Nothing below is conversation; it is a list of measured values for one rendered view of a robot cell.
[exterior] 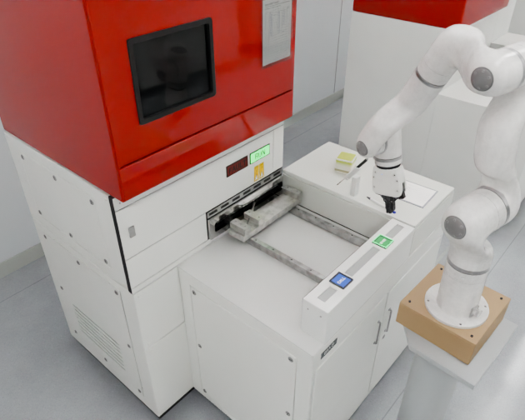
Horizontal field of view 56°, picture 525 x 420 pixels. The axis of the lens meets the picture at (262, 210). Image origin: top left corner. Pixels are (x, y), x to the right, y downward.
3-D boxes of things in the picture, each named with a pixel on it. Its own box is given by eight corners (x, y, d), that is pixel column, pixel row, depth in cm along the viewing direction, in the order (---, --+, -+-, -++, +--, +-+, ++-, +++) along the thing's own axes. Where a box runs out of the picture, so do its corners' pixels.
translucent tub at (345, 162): (333, 172, 211) (335, 157, 207) (339, 164, 216) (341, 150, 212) (350, 176, 208) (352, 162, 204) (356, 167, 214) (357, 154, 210)
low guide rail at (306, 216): (275, 206, 216) (275, 200, 214) (278, 203, 217) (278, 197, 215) (376, 255, 189) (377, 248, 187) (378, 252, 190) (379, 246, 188)
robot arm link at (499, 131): (448, 227, 139) (484, 206, 146) (487, 246, 130) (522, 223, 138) (478, 45, 112) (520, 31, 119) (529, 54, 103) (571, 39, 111)
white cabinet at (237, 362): (193, 398, 231) (176, 267, 184) (316, 288, 290) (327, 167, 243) (303, 492, 197) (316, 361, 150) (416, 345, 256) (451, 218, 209)
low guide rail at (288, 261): (232, 234, 199) (232, 228, 197) (236, 232, 200) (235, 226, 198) (336, 292, 172) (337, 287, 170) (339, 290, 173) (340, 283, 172)
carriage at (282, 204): (228, 234, 194) (228, 228, 193) (287, 195, 217) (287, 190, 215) (243, 242, 190) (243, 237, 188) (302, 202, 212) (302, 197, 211)
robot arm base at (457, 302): (501, 310, 153) (517, 265, 142) (462, 339, 144) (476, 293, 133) (450, 276, 165) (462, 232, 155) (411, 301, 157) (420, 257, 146)
